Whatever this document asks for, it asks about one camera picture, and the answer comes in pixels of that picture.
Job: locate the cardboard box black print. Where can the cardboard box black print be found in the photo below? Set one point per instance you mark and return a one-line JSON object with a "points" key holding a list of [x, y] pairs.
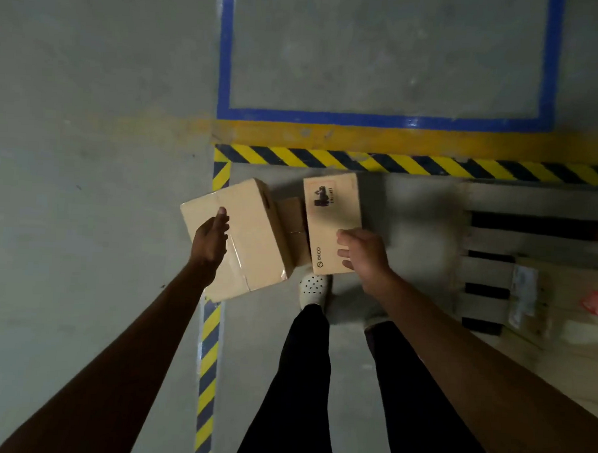
{"points": [[334, 210]]}

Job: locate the person's right forearm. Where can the person's right forearm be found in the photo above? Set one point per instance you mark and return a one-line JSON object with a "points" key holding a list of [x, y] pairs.
{"points": [[494, 390]]}

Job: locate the white perforated left shoe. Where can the white perforated left shoe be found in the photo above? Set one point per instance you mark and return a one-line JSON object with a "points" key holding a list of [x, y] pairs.
{"points": [[313, 289]]}

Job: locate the yellow black hazard tape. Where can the yellow black hazard tape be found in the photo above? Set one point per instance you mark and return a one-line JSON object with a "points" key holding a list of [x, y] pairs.
{"points": [[207, 378], [430, 165]]}

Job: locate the person's right hand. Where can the person's right hand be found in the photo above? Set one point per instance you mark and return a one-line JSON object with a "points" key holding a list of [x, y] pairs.
{"points": [[371, 261]]}

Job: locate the cardboard box red label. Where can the cardboard box red label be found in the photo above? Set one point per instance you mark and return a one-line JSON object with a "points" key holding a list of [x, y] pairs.
{"points": [[558, 294]]}

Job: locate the blue floor tape line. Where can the blue floor tape line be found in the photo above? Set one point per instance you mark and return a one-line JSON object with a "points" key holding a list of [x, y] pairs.
{"points": [[383, 120]]}

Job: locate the black trousers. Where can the black trousers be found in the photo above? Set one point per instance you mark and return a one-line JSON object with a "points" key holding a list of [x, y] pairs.
{"points": [[297, 382]]}

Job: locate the wooden pallet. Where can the wooden pallet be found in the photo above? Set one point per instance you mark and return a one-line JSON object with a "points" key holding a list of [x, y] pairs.
{"points": [[527, 199]]}

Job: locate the person's left forearm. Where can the person's left forearm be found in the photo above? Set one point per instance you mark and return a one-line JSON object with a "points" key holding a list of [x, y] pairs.
{"points": [[114, 374]]}

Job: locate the person's left hand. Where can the person's left hand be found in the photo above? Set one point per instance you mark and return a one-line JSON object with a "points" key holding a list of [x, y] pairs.
{"points": [[209, 244]]}

